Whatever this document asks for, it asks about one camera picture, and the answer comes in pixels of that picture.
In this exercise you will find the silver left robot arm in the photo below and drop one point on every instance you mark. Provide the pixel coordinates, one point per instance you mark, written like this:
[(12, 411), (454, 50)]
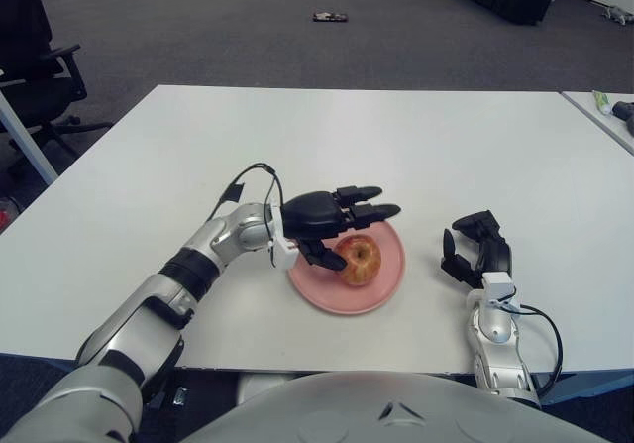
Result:
[(148, 324)]

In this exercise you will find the grey table leg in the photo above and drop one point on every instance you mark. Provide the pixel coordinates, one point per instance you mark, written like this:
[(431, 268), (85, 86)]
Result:
[(25, 138)]

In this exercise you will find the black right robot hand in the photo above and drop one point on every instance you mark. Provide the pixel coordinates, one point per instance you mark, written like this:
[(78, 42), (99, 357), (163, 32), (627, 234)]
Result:
[(497, 257)]

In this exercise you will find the small grey robot toy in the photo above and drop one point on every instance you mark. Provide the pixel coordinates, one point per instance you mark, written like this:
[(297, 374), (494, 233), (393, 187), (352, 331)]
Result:
[(617, 14)]

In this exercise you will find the pink round plate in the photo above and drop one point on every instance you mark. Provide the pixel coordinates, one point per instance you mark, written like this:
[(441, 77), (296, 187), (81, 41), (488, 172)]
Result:
[(389, 274)]

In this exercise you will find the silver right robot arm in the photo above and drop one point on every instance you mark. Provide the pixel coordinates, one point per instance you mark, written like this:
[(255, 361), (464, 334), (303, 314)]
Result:
[(495, 336)]

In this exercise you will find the black tray on floor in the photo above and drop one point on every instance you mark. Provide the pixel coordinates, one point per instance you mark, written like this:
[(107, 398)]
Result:
[(331, 17)]

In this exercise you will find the red yellow apple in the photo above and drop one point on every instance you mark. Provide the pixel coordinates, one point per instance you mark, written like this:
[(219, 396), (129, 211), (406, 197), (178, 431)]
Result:
[(364, 259)]

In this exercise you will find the red object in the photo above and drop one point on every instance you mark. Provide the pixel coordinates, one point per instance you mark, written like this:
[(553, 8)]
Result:
[(4, 215)]

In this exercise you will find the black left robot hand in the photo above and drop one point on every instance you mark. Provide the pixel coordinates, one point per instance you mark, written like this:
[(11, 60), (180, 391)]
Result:
[(312, 212)]

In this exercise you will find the silver robot torso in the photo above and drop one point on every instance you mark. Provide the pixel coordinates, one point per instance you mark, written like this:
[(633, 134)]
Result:
[(347, 413)]

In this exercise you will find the green white tube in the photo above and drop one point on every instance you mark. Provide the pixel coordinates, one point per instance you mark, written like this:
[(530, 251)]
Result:
[(601, 102)]

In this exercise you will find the grey black handheld controller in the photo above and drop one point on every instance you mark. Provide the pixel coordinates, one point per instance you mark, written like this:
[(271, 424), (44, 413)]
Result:
[(631, 125)]

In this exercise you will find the black office chair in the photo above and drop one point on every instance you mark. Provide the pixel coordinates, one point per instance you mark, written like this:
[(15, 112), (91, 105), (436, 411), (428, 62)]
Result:
[(30, 91)]

